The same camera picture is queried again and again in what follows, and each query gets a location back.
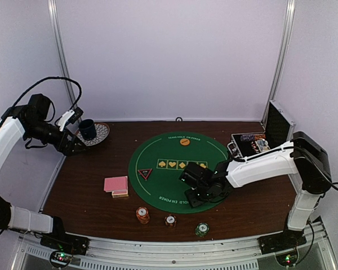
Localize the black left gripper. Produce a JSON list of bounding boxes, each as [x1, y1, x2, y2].
[[25, 119, 89, 156]]

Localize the green chip stack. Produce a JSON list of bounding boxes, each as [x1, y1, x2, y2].
[[194, 222, 210, 237]]

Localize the black hundred chip stack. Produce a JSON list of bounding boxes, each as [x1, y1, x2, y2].
[[164, 215, 177, 227]]

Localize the red five chip stack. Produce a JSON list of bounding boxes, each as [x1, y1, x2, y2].
[[136, 206, 150, 224]]

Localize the red backed card deck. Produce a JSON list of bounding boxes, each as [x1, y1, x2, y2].
[[104, 176, 128, 192]]

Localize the orange big blind button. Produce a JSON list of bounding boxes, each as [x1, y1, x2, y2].
[[180, 138, 190, 146]]

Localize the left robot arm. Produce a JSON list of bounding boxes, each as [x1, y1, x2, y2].
[[0, 94, 87, 250]]

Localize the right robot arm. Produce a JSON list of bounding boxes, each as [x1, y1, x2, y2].
[[179, 132, 333, 249]]

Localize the blue ceramic mug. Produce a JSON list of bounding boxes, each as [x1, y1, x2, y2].
[[78, 119, 97, 141]]

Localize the floral patterned plate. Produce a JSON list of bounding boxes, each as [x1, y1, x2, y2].
[[87, 122, 110, 147]]

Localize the green round poker mat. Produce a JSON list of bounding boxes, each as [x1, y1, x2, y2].
[[128, 132, 228, 214]]

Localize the black red triangle button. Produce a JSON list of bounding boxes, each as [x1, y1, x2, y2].
[[138, 168, 153, 181]]

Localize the gold playing card box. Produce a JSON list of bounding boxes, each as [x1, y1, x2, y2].
[[112, 190, 128, 198]]

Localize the aluminium poker chip case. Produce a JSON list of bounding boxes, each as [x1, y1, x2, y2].
[[227, 101, 296, 158]]

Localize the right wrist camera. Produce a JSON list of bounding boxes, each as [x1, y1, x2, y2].
[[179, 161, 209, 188]]

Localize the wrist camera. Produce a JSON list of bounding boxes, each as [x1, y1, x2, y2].
[[179, 161, 209, 188], [56, 107, 83, 132]]

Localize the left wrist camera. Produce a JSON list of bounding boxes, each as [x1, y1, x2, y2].
[[56, 107, 83, 132]]

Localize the aluminium front rail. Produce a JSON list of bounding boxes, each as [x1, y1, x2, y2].
[[9, 221, 338, 269]]

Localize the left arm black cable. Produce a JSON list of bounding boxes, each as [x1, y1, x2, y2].
[[10, 76, 82, 113]]

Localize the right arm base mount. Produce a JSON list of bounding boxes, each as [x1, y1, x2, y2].
[[258, 233, 307, 254]]

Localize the right aluminium frame post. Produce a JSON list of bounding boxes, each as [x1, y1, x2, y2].
[[261, 0, 296, 125]]

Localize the aluminium frame post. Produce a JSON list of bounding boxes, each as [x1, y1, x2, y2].
[[47, 0, 77, 108], [261, 0, 296, 125]]

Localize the left aluminium frame post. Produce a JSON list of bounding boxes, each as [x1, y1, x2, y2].
[[47, 0, 77, 108]]

